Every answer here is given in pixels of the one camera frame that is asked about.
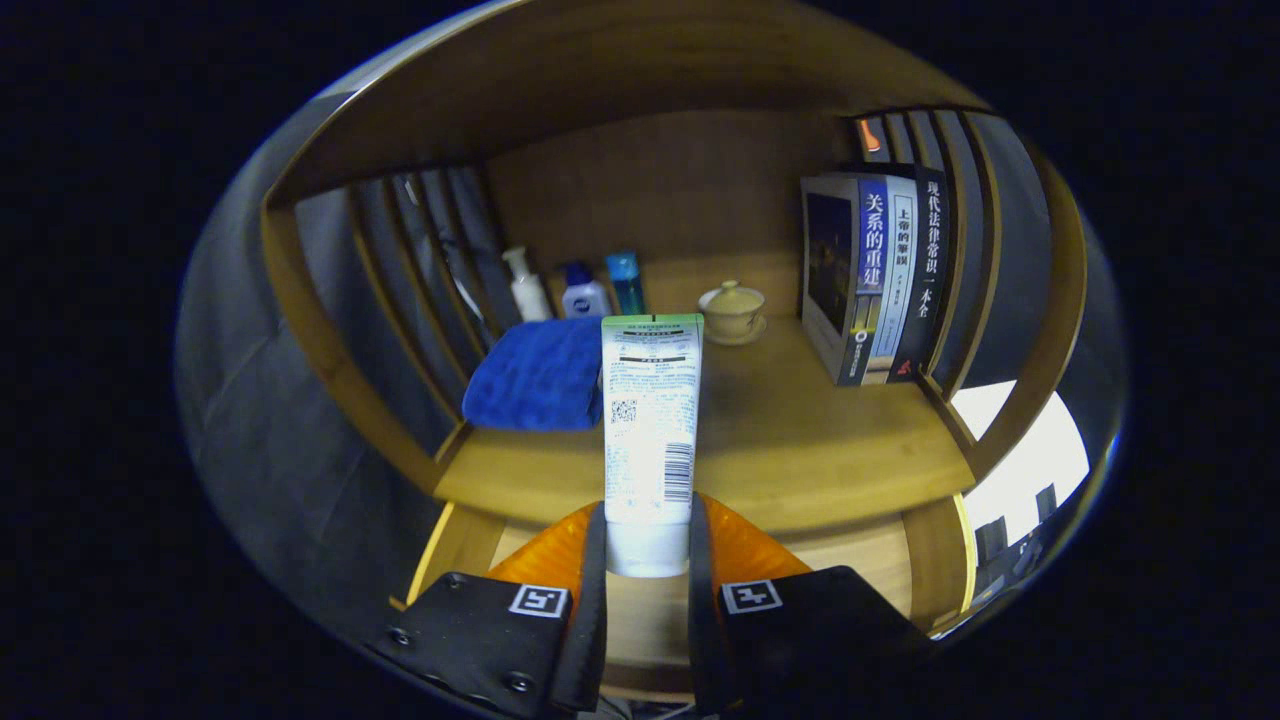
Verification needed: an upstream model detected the white tube with green end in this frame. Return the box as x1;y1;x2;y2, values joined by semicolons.
600;313;705;579

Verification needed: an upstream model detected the white storage box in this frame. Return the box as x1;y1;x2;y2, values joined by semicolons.
948;380;1093;601

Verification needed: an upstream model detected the white bottle with blue cap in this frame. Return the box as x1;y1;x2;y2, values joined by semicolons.
560;262;611;319

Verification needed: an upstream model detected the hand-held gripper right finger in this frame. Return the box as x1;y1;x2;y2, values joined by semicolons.
688;493;936;716

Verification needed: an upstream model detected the wooden cabinet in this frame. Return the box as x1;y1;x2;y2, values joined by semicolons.
260;0;1089;536

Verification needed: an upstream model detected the blue spine book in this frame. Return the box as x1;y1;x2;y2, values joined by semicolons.
800;172;891;388

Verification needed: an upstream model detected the black spine book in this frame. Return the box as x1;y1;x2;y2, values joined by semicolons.
888;165;951;384

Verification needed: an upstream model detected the wooden drawer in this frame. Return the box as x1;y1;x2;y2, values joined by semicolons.
390;495;976;701

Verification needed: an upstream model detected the beige lidded teacup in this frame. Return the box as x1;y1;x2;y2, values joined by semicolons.
697;280;769;347

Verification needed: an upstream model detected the wooden countertop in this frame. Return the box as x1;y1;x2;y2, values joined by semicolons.
432;315;976;536

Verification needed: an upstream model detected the black backdrop cloth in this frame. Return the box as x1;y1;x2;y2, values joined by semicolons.
175;90;521;641

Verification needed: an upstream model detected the teal blue bottle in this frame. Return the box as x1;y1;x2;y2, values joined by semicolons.
605;251;647;317

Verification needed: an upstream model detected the white pump bottle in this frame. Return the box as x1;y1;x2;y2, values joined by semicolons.
502;246;553;323

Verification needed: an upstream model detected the blue towel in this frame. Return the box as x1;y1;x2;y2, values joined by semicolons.
461;317;606;433

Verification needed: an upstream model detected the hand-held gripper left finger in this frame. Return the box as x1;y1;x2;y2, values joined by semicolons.
365;500;609;719

